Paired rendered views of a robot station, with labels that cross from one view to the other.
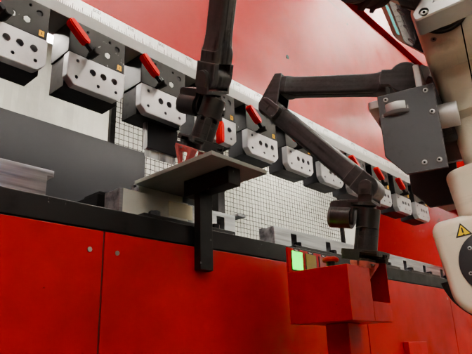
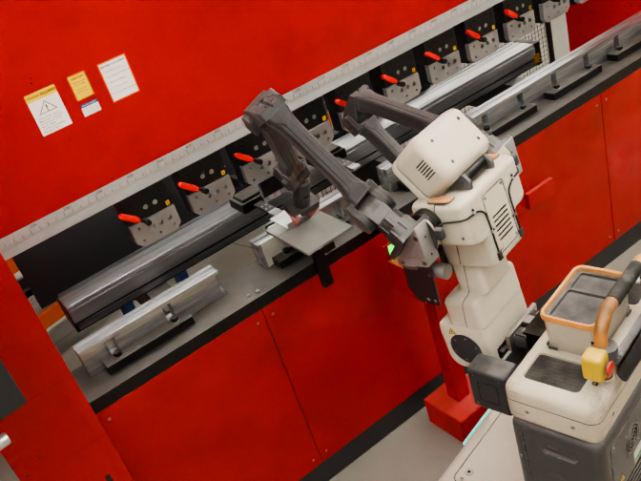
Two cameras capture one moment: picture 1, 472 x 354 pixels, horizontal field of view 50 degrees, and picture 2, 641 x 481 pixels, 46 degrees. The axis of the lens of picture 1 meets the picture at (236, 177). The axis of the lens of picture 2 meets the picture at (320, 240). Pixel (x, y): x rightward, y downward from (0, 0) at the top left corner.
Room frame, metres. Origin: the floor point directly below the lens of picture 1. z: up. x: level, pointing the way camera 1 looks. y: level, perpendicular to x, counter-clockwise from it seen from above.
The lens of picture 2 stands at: (-0.86, -0.75, 2.15)
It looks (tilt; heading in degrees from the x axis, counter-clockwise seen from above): 29 degrees down; 22
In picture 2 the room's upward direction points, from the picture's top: 18 degrees counter-clockwise
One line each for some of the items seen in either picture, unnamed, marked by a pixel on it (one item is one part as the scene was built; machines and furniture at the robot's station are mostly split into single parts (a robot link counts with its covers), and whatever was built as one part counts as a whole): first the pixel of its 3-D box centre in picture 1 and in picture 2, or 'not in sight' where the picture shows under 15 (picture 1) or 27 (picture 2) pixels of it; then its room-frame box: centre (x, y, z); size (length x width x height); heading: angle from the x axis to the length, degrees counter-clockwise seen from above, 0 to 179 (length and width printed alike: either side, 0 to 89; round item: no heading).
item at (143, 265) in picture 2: not in sight; (331, 163); (1.72, 0.15, 0.93); 2.30 x 0.14 x 0.10; 138
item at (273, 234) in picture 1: (392, 267); (538, 86); (2.16, -0.65, 0.92); 1.68 x 0.06 x 0.10; 138
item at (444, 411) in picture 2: not in sight; (467, 409); (1.22, -0.26, 0.06); 0.25 x 0.20 x 0.12; 50
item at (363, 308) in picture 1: (338, 284); (424, 260); (1.23, -0.24, 0.75); 0.20 x 0.16 x 0.18; 140
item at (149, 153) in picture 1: (160, 143); (273, 183); (1.22, 0.20, 1.13); 0.10 x 0.02 x 0.10; 138
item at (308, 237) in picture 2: (199, 177); (308, 229); (1.12, 0.09, 1.00); 0.26 x 0.18 x 0.01; 48
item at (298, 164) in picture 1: (289, 153); (394, 77); (1.65, -0.19, 1.26); 0.15 x 0.09 x 0.17; 138
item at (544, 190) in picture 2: (416, 352); (540, 193); (1.87, -0.61, 0.59); 0.15 x 0.02 x 0.07; 138
